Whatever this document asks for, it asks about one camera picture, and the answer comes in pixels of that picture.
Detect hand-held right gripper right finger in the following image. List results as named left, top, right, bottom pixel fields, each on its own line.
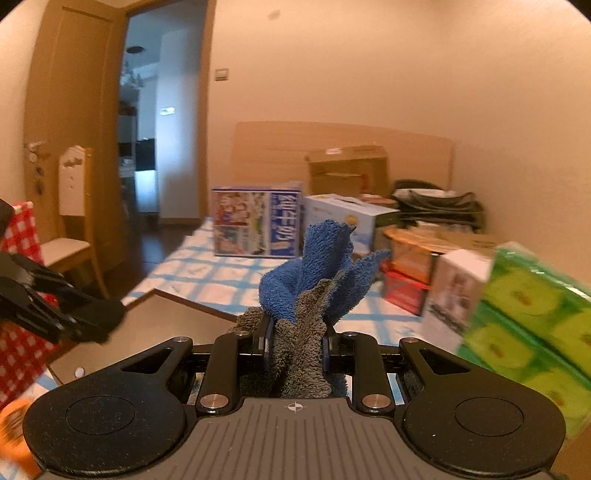
left=322, top=330, right=469, bottom=414

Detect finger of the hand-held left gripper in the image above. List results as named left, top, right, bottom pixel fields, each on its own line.
left=0, top=251, right=127, bottom=344
left=0, top=198, right=16, bottom=243

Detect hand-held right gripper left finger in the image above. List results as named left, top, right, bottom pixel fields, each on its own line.
left=122, top=316, right=275, bottom=414

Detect grey towel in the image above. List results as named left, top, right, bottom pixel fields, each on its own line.
left=236, top=277, right=349, bottom=398

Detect blue towel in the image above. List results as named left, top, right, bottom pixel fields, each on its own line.
left=259, top=220, right=393, bottom=326

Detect white wooden chair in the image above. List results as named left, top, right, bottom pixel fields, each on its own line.
left=39, top=145, right=112, bottom=298

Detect red checked cloth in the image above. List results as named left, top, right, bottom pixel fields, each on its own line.
left=0, top=200, right=63, bottom=409

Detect red printed box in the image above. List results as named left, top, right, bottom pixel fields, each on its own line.
left=382, top=271, right=430, bottom=317

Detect orange printed box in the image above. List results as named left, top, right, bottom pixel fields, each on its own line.
left=388, top=237, right=439, bottom=282

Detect blue printed milk carton box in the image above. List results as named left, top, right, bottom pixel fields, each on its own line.
left=211, top=182, right=305, bottom=258

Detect white and blue carton box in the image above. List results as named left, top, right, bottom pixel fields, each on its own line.
left=302, top=194, right=402, bottom=257

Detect orange juice bottle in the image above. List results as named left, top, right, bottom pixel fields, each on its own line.
left=0, top=397, right=44, bottom=480

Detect white product box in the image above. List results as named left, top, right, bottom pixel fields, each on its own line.
left=422, top=249, right=496, bottom=337

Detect white hallway cabinet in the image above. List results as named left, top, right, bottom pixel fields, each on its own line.
left=133, top=168, right=158, bottom=214

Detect wooden door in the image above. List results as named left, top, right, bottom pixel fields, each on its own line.
left=23, top=0, right=130, bottom=296

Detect flat brown cardboard box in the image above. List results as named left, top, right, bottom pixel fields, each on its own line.
left=383, top=226, right=502, bottom=259

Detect black bag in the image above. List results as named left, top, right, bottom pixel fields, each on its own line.
left=392, top=179, right=486, bottom=232

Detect small brown cardboard box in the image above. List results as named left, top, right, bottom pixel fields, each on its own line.
left=305, top=145, right=389, bottom=197

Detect stack of green tissue packs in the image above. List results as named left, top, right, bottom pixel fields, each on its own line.
left=457, top=244, right=591, bottom=439

